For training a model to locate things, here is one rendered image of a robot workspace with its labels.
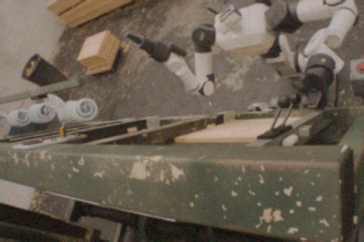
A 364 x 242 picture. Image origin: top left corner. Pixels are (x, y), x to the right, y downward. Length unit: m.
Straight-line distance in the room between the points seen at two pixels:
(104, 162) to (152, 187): 0.12
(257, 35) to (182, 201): 1.06
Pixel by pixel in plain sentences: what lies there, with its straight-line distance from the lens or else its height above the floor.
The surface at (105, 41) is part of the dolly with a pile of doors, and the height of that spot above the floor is 0.37.
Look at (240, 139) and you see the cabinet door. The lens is 1.09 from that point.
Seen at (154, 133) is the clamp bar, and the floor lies 1.48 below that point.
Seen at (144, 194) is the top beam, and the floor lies 1.91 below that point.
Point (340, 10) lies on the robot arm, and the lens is 1.17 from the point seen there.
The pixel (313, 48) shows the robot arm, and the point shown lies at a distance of 1.01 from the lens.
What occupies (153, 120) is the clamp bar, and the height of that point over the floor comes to 0.96.
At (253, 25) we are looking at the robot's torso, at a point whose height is 1.34.
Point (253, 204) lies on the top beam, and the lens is 0.39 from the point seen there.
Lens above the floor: 2.27
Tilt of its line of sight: 46 degrees down
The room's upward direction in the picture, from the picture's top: 53 degrees counter-clockwise
